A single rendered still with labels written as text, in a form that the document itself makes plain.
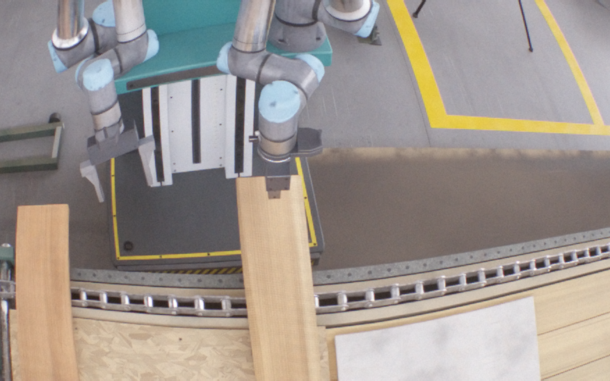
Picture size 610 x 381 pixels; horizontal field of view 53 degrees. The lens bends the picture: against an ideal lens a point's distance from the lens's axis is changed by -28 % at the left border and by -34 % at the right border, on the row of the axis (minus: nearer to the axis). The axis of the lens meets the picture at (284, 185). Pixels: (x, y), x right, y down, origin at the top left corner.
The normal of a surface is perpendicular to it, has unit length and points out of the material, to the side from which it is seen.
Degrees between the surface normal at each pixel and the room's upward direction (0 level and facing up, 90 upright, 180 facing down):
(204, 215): 0
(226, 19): 90
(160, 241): 0
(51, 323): 0
